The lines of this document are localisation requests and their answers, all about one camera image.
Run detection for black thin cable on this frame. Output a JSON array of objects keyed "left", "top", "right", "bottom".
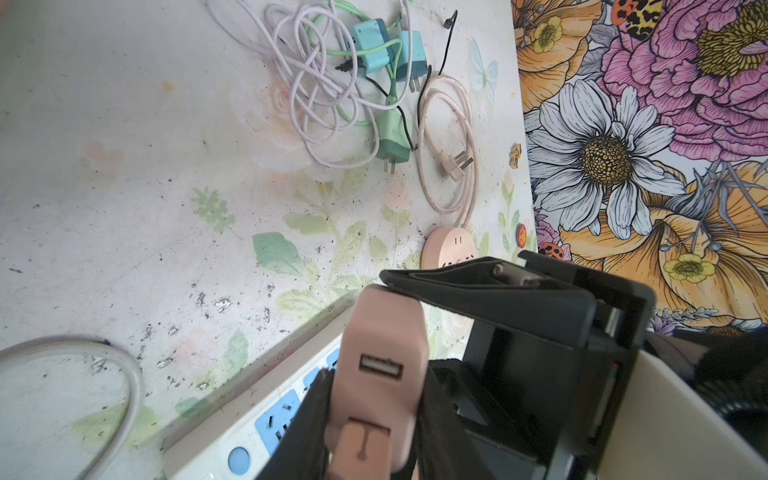
[{"left": 335, "top": 9, "right": 460, "bottom": 151}]

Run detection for white tangled cable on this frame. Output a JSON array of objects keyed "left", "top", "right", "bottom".
[{"left": 206, "top": 0, "right": 415, "bottom": 170}]

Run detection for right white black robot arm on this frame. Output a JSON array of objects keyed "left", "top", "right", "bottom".
[{"left": 380, "top": 252, "right": 767, "bottom": 479}]

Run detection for round socket pink cable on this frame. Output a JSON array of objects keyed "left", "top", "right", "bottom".
[{"left": 415, "top": 74, "right": 481, "bottom": 229}]

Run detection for pink charger plug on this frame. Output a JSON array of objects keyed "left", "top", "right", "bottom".
[{"left": 324, "top": 284, "right": 429, "bottom": 479}]

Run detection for green usb cable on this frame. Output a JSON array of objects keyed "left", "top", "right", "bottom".
[{"left": 311, "top": 0, "right": 415, "bottom": 127}]

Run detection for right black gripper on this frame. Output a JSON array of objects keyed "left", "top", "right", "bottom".
[{"left": 380, "top": 252, "right": 656, "bottom": 479}]

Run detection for teal charger plug dark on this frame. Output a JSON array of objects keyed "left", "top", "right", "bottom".
[{"left": 349, "top": 18, "right": 395, "bottom": 77}]

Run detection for green charger plug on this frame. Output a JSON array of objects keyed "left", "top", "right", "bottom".
[{"left": 376, "top": 107, "right": 413, "bottom": 174}]

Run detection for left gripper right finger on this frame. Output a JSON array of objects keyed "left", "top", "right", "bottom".
[{"left": 414, "top": 359, "right": 494, "bottom": 479}]

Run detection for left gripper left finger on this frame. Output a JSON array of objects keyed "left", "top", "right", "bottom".
[{"left": 256, "top": 369, "right": 334, "bottom": 480}]

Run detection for white blue power strip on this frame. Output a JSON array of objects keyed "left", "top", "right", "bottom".
[{"left": 164, "top": 307, "right": 352, "bottom": 480}]

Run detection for teal charger plug light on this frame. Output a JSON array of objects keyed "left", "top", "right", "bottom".
[{"left": 395, "top": 31, "right": 428, "bottom": 92}]

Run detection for power strip translucent cable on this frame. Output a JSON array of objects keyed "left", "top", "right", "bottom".
[{"left": 0, "top": 334, "right": 145, "bottom": 480}]

